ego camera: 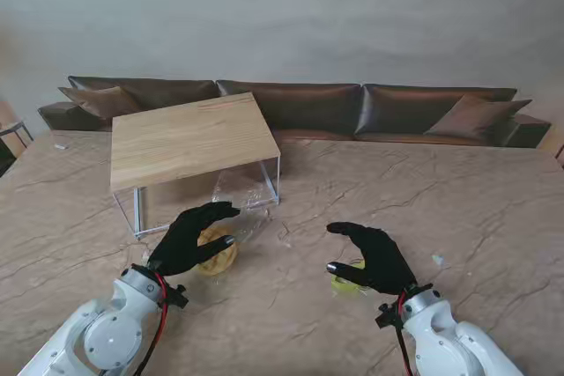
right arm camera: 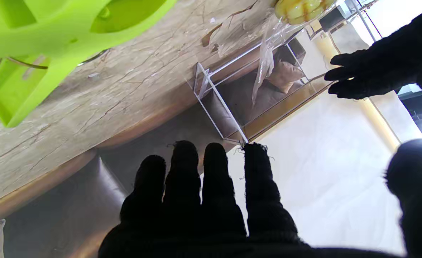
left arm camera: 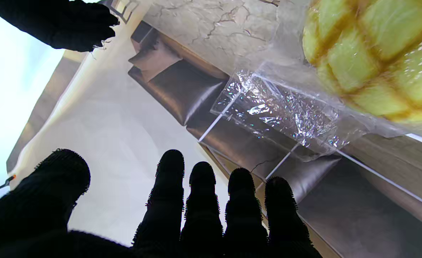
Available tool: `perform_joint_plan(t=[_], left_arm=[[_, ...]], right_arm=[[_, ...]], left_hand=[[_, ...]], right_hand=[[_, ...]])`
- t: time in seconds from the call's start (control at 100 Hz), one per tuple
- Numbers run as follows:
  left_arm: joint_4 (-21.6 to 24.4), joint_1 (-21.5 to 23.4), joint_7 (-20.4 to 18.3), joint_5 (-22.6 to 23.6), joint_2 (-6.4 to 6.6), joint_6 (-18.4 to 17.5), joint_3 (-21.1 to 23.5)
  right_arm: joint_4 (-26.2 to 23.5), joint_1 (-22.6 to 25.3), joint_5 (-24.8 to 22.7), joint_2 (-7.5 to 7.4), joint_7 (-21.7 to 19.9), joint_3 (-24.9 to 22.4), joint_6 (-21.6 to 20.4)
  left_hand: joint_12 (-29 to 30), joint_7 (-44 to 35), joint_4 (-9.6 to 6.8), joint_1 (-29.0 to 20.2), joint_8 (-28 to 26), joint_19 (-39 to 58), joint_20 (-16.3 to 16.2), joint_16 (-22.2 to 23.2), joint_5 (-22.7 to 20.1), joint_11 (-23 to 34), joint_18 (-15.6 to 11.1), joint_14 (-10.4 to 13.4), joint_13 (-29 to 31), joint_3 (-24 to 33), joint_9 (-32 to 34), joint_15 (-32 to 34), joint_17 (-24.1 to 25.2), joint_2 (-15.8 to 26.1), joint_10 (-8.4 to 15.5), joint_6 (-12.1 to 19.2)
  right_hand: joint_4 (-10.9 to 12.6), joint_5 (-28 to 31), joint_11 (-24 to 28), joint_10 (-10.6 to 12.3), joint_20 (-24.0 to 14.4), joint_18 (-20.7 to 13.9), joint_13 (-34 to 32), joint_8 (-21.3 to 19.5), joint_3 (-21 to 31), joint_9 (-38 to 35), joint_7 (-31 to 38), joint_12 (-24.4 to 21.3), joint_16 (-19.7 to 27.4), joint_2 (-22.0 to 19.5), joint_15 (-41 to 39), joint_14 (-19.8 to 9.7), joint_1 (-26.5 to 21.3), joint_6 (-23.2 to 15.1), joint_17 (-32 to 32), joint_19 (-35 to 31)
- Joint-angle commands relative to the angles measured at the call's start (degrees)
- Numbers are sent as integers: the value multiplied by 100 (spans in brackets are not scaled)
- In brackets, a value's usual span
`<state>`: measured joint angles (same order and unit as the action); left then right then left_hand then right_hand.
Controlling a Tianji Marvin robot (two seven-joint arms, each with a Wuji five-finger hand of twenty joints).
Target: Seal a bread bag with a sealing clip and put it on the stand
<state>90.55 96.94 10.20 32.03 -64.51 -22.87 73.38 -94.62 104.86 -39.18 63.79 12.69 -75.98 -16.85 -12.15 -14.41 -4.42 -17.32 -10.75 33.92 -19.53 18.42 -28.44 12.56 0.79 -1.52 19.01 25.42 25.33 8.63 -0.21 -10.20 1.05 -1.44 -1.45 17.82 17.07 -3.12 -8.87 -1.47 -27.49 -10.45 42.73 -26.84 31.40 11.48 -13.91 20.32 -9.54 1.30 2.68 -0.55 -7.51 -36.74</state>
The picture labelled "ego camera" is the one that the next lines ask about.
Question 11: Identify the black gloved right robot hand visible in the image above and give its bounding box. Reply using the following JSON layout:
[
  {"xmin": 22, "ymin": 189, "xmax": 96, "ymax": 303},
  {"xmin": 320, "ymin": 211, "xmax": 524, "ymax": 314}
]
[{"xmin": 325, "ymin": 222, "xmax": 419, "ymax": 296}]

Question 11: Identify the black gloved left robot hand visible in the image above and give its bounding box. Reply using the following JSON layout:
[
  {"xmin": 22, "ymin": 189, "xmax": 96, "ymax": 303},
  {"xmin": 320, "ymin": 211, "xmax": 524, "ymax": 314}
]
[{"xmin": 147, "ymin": 201, "xmax": 242, "ymax": 278}]

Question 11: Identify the yellow melon bread bun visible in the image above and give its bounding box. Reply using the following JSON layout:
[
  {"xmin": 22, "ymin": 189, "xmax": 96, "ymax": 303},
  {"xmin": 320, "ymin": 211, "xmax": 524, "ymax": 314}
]
[{"xmin": 197, "ymin": 225, "xmax": 240, "ymax": 275}]

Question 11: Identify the lime green sealing clip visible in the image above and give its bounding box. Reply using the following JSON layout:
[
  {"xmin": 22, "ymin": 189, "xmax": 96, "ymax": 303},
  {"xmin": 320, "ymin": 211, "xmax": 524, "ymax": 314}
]
[{"xmin": 330, "ymin": 260, "xmax": 369, "ymax": 296}]

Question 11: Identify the clear plastic bread bag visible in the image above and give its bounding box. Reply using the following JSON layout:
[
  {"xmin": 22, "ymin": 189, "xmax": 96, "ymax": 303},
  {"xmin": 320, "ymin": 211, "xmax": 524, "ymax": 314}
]
[{"xmin": 210, "ymin": 168, "xmax": 275, "ymax": 290}]

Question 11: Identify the brown leather cushion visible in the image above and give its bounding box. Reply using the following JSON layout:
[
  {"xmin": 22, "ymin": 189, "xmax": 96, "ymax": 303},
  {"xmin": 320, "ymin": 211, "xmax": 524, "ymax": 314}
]
[
  {"xmin": 57, "ymin": 85, "xmax": 142, "ymax": 121},
  {"xmin": 423, "ymin": 94, "xmax": 533, "ymax": 137}
]

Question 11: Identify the brown leather sofa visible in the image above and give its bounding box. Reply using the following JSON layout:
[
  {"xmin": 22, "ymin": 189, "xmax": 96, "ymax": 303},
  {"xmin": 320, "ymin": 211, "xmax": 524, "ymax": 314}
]
[{"xmin": 38, "ymin": 75, "xmax": 553, "ymax": 149}]

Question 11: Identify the red and black arm cable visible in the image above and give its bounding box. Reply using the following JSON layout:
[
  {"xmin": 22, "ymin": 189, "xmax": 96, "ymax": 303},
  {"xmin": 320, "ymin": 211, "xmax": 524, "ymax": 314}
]
[
  {"xmin": 395, "ymin": 291, "xmax": 419, "ymax": 376},
  {"xmin": 147, "ymin": 273, "xmax": 171, "ymax": 364}
]

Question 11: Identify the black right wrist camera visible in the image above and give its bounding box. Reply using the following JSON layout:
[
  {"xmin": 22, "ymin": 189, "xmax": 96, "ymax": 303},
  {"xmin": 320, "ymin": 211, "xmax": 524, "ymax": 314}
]
[{"xmin": 375, "ymin": 303, "xmax": 402, "ymax": 328}]

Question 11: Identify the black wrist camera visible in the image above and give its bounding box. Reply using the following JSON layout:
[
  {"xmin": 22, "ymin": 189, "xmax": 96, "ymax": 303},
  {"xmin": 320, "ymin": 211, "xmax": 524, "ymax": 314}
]
[
  {"xmin": 165, "ymin": 284, "xmax": 189, "ymax": 309},
  {"xmin": 375, "ymin": 303, "xmax": 402, "ymax": 328}
]

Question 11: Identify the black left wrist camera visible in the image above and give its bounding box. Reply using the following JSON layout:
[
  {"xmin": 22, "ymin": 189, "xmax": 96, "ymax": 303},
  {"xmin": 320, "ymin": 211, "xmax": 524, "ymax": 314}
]
[{"xmin": 165, "ymin": 284, "xmax": 189, "ymax": 309}]

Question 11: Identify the wooden shelf with white frame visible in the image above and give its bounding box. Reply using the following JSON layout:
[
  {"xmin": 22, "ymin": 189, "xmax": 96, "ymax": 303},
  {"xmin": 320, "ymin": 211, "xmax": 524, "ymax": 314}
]
[{"xmin": 109, "ymin": 92, "xmax": 282, "ymax": 240}]

